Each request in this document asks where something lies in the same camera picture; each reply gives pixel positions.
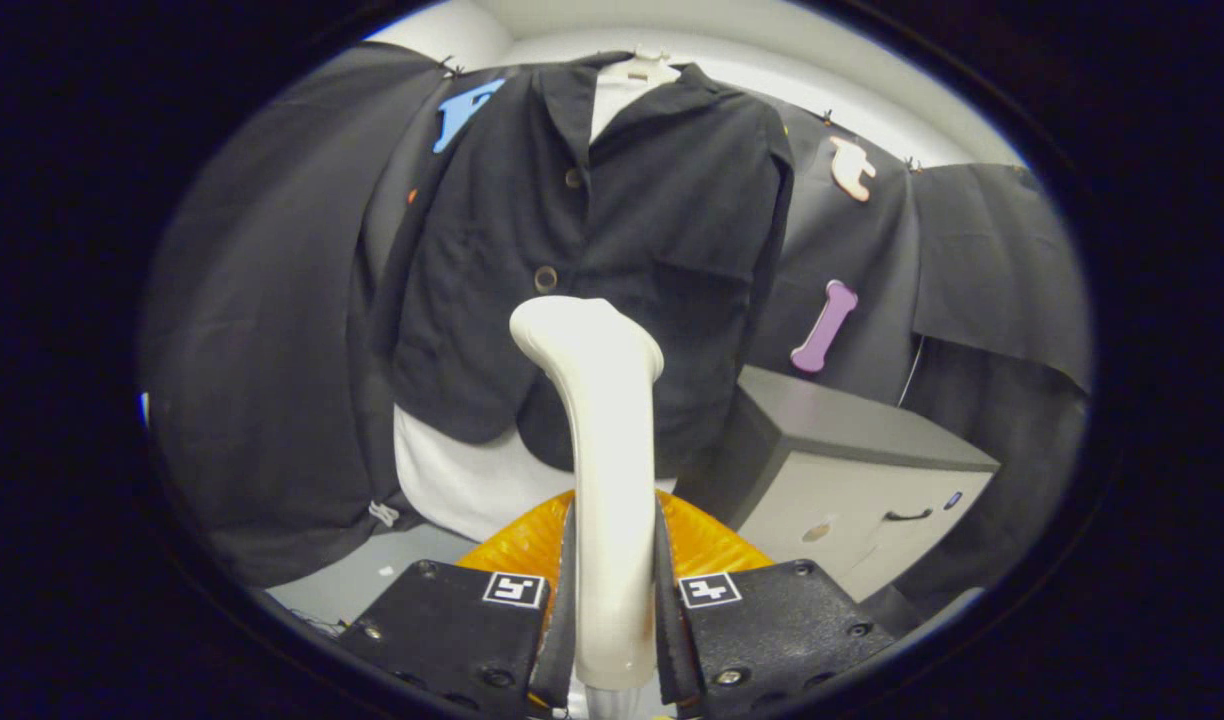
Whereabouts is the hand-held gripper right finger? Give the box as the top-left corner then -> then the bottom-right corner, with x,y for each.
655,488 -> 898,716

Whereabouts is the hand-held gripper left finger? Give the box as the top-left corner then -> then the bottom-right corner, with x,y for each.
334,490 -> 578,717

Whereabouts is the white garment steamer nozzle with hose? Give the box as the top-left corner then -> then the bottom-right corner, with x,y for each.
509,296 -> 665,720

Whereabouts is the white shirt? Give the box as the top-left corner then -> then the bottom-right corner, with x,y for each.
392,55 -> 683,544

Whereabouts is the black jacket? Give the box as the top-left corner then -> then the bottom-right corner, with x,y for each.
357,52 -> 795,479

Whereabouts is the white clothes hanger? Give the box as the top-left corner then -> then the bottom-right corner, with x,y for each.
617,45 -> 678,86

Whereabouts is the grey cabinet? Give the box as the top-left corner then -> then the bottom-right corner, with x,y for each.
702,365 -> 1001,603

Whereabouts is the black backdrop cloth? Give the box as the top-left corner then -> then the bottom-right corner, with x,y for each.
140,42 -> 1093,621

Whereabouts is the thin white wall cable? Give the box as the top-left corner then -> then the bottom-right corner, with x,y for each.
897,335 -> 925,406

